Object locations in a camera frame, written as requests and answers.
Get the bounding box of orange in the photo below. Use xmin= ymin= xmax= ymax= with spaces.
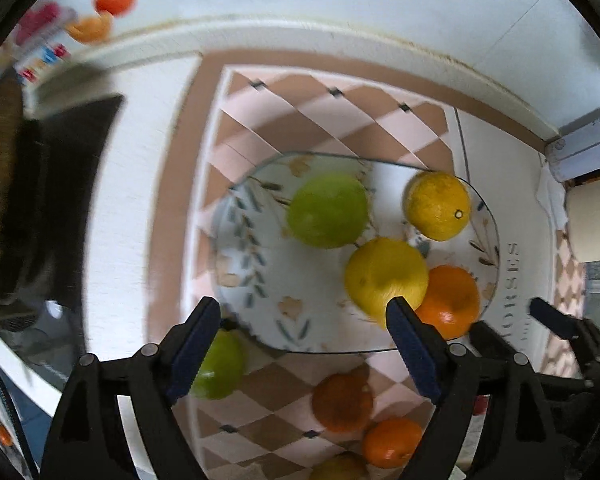
xmin=361 ymin=417 xmax=425 ymax=470
xmin=414 ymin=265 xmax=481 ymax=341

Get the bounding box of red-orange tomato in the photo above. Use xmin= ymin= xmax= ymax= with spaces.
xmin=311 ymin=372 xmax=375 ymax=433

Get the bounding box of yellow lemon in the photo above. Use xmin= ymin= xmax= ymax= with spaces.
xmin=344 ymin=237 xmax=429 ymax=331

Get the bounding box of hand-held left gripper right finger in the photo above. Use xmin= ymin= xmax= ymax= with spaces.
xmin=386 ymin=296 xmax=563 ymax=480

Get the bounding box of white tissue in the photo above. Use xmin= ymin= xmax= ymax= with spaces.
xmin=535 ymin=160 xmax=570 ymax=233

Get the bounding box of black frying pan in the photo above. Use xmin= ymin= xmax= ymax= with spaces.
xmin=0 ymin=75 xmax=48 ymax=306

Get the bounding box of floral oval plate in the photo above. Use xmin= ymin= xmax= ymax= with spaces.
xmin=212 ymin=151 xmax=502 ymax=356

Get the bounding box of dark mottled round fruit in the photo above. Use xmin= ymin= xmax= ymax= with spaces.
xmin=307 ymin=452 xmax=368 ymax=480

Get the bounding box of black induction stove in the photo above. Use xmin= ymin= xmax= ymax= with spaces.
xmin=0 ymin=92 xmax=126 ymax=396

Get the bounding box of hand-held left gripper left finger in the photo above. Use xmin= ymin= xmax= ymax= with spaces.
xmin=40 ymin=297 xmax=222 ymax=480

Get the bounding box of green guava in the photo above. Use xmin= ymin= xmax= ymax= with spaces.
xmin=286 ymin=172 xmax=370 ymax=250
xmin=189 ymin=329 xmax=247 ymax=401

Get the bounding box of colourful festive wall sticker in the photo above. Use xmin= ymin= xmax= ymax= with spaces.
xmin=0 ymin=0 xmax=137 ymax=92

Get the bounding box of yellow citrus with small sticker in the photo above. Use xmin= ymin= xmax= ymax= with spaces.
xmin=404 ymin=170 xmax=472 ymax=242

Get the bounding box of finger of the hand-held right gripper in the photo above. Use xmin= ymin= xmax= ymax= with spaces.
xmin=530 ymin=296 xmax=600 ymax=381
xmin=470 ymin=320 xmax=588 ymax=396

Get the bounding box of cream utensil holder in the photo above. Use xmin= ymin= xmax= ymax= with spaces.
xmin=564 ymin=172 xmax=600 ymax=263

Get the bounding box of grey spray can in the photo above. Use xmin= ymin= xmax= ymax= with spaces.
xmin=545 ymin=109 xmax=600 ymax=182

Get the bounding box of checkered table mat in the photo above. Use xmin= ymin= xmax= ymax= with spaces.
xmin=147 ymin=50 xmax=588 ymax=480

